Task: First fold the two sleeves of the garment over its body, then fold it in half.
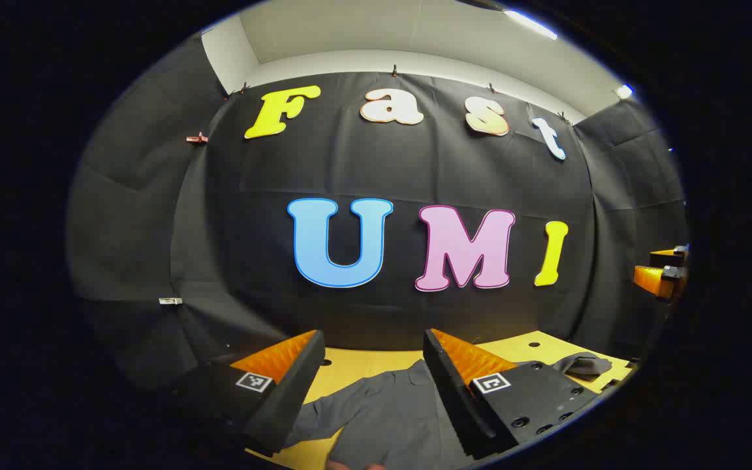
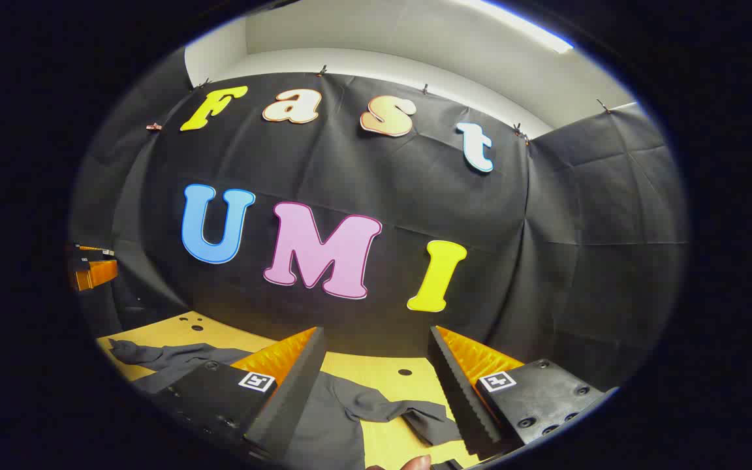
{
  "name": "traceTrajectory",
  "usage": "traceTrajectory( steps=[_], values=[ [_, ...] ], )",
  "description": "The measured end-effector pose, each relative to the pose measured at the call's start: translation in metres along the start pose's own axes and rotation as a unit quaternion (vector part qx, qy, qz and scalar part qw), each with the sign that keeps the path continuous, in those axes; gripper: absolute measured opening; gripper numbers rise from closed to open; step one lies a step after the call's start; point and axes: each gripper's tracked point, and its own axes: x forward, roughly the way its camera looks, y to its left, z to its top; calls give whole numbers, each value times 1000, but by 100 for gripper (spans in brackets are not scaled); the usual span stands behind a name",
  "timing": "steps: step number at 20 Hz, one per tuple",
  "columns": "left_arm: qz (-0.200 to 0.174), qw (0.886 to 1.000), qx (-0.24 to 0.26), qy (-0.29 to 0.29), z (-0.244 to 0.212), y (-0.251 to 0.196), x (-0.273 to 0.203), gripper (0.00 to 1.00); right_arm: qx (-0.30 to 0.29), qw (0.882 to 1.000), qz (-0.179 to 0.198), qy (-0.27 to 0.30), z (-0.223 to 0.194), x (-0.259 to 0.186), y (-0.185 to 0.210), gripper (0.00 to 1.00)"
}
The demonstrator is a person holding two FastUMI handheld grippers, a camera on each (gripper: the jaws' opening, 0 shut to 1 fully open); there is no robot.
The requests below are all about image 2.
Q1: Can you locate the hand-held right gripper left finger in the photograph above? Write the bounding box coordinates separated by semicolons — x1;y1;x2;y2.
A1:
148;326;328;462

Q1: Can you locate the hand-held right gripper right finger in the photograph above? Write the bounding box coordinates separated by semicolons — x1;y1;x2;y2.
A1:
427;326;620;458

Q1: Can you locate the grey collared shirt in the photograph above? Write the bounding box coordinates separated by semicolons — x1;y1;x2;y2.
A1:
108;339;465;470

